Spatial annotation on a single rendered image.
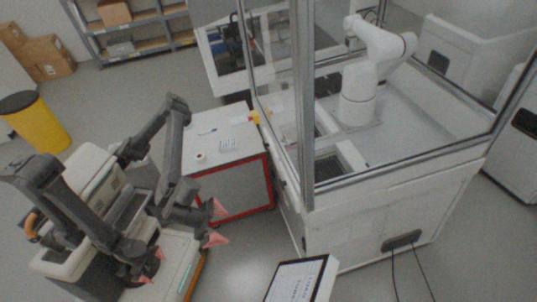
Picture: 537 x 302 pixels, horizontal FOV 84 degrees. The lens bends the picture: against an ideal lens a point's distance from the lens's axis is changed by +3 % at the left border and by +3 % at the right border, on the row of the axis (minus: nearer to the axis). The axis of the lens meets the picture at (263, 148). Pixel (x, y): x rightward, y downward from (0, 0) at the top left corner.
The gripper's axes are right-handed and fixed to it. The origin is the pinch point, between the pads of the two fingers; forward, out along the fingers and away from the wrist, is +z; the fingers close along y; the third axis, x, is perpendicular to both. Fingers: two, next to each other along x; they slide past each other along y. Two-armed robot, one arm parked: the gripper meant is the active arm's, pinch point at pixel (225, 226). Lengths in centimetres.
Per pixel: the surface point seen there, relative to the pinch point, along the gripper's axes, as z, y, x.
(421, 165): 81, 32, -43
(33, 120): -82, 218, 214
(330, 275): 30.5, -14.6, -11.9
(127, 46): -35, 425, 199
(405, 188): 88, 31, -30
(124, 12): -58, 428, 152
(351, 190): 59, 27, -16
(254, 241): 95, 65, 93
